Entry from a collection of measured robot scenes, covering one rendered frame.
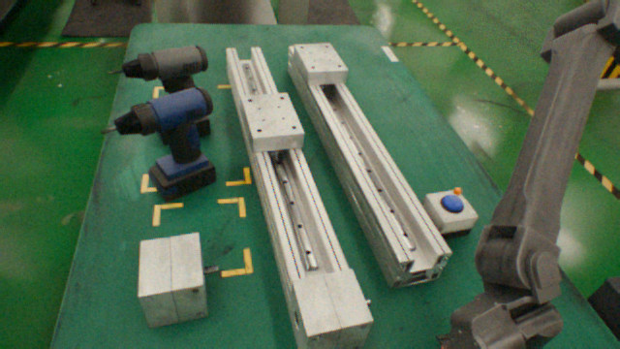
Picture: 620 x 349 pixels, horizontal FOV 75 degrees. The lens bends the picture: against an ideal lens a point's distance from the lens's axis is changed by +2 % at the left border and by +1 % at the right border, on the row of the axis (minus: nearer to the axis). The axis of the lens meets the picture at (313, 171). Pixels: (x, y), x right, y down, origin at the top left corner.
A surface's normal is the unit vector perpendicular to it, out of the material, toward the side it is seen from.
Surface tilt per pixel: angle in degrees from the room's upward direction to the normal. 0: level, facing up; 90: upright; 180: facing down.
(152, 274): 0
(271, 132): 0
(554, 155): 40
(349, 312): 0
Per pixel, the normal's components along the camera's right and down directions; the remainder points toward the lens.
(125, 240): 0.10, -0.73
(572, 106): 0.32, -0.13
